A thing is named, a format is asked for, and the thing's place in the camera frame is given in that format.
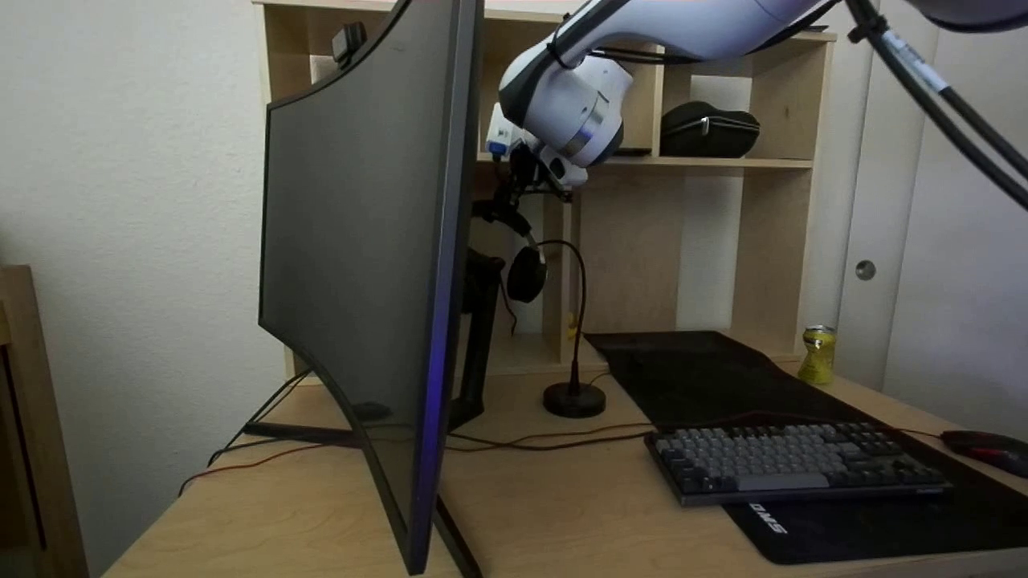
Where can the black bag on shelf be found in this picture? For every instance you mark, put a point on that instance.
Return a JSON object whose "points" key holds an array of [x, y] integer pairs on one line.
{"points": [[701, 131]]}

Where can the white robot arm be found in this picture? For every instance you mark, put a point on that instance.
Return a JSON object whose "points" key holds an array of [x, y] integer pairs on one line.
{"points": [[568, 91]]}

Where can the white door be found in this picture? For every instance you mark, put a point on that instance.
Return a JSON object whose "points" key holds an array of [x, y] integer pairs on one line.
{"points": [[937, 271]]}

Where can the wooden drawer cabinet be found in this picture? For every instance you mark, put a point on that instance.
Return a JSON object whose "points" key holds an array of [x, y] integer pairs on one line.
{"points": [[40, 531]]}

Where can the grey mechanical keyboard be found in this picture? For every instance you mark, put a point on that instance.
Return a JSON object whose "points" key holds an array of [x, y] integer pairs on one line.
{"points": [[787, 464]]}

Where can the black computer mouse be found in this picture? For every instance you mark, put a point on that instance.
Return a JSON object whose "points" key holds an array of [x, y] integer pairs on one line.
{"points": [[992, 447]]}

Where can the black headset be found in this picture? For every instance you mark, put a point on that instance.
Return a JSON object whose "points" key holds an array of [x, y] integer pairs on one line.
{"points": [[527, 267]]}

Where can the black gooseneck desk microphone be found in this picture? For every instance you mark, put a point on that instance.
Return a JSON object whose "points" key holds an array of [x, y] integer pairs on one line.
{"points": [[576, 395]]}

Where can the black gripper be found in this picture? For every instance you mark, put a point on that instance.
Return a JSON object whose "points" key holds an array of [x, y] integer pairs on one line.
{"points": [[523, 176]]}

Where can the wooden desk hutch shelves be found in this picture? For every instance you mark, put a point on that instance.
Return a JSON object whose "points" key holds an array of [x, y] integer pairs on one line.
{"points": [[670, 243]]}

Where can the yellow drink can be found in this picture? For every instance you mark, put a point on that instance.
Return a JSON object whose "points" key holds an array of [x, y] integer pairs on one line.
{"points": [[822, 354]]}

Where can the black curved monitor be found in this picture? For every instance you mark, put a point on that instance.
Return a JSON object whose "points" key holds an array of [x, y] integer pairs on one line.
{"points": [[363, 238]]}

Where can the black desk mat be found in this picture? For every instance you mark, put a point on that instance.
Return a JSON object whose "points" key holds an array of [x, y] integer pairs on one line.
{"points": [[710, 379]]}

